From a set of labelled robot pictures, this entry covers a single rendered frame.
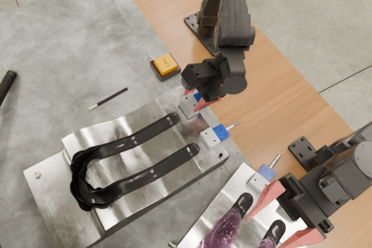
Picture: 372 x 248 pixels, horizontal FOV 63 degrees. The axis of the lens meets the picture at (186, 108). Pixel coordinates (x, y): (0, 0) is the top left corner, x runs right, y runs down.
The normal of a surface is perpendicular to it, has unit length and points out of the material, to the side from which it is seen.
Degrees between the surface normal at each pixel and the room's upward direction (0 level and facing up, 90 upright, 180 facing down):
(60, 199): 0
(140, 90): 0
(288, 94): 0
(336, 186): 38
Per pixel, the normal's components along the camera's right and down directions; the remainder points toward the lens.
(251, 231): 0.36, -0.69
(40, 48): 0.07, -0.43
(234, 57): 0.07, -0.68
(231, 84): 0.05, 0.73
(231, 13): 0.08, -0.09
